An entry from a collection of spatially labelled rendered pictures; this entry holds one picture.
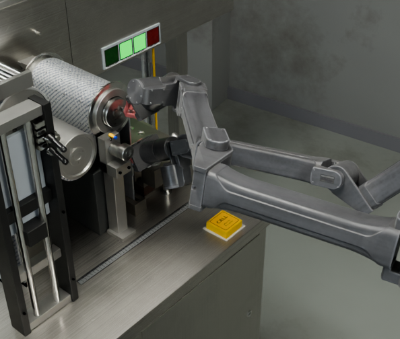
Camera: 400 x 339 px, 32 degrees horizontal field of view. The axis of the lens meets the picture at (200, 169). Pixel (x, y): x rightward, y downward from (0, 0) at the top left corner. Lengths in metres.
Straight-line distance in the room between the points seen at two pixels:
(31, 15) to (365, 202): 0.99
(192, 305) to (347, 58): 2.24
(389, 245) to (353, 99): 2.94
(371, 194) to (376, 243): 0.47
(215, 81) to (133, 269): 2.49
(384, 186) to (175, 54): 1.36
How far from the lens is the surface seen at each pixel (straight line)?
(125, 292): 1.75
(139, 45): 2.24
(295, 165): 1.57
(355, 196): 1.51
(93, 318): 1.70
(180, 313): 1.87
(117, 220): 1.86
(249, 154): 1.61
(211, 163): 1.11
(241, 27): 4.11
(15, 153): 1.46
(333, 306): 3.00
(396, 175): 1.49
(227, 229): 1.87
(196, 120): 1.34
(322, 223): 1.05
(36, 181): 1.49
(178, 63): 2.69
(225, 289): 2.01
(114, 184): 1.79
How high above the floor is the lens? 2.13
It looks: 35 degrees down
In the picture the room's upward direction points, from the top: straight up
